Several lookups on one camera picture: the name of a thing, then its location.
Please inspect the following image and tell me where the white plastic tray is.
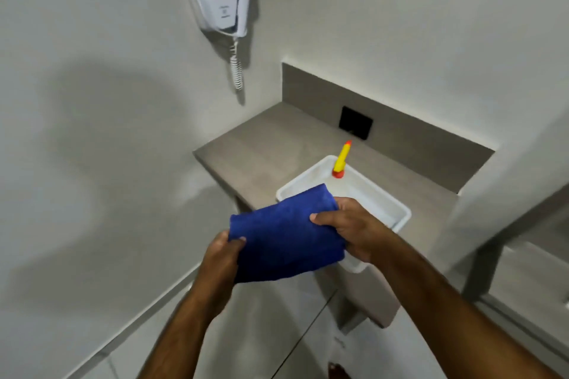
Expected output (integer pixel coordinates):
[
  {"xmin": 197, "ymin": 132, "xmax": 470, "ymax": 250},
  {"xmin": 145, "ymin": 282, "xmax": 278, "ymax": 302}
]
[{"xmin": 276, "ymin": 155, "xmax": 412, "ymax": 274}]

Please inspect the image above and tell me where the white coiled hair dryer cord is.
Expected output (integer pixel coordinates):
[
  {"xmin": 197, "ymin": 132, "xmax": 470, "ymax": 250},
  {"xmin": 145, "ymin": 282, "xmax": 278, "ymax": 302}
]
[{"xmin": 229, "ymin": 37, "xmax": 244, "ymax": 91}]

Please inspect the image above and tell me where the person's right hand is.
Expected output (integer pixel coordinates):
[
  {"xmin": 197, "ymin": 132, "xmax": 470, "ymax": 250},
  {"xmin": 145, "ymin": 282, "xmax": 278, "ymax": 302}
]
[{"xmin": 310, "ymin": 197, "xmax": 401, "ymax": 265}]

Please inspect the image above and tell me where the yellow bottle with red cap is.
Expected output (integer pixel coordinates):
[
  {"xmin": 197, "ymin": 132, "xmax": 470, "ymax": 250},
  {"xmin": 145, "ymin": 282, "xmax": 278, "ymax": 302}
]
[{"xmin": 332, "ymin": 140, "xmax": 352, "ymax": 179}]

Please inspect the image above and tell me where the person's right forearm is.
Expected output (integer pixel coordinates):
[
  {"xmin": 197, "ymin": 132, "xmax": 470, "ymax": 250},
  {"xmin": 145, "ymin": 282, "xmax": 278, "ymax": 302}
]
[{"xmin": 373, "ymin": 232, "xmax": 562, "ymax": 379}]

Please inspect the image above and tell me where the person's left hand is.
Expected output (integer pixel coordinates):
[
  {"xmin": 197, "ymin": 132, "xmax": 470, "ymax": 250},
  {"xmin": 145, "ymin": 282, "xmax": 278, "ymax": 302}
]
[{"xmin": 191, "ymin": 230, "xmax": 247, "ymax": 319}]

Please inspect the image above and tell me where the black wall socket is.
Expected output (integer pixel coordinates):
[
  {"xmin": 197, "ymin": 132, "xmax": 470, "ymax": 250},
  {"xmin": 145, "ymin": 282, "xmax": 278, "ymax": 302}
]
[{"xmin": 339, "ymin": 106, "xmax": 374, "ymax": 141}]

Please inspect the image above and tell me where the person's left forearm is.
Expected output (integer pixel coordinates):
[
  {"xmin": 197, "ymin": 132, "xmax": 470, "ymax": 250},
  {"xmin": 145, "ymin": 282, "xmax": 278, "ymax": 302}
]
[{"xmin": 137, "ymin": 288, "xmax": 223, "ymax": 379}]

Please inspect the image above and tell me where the grey wooden counter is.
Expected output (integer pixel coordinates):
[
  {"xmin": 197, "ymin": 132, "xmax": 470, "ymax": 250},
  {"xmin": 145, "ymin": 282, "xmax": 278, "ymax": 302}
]
[{"xmin": 193, "ymin": 62, "xmax": 495, "ymax": 330}]

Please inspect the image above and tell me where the blue cloth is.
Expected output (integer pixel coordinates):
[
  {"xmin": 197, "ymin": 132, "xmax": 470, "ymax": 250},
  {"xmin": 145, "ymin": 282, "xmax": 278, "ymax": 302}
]
[{"xmin": 228, "ymin": 183, "xmax": 346, "ymax": 284}]

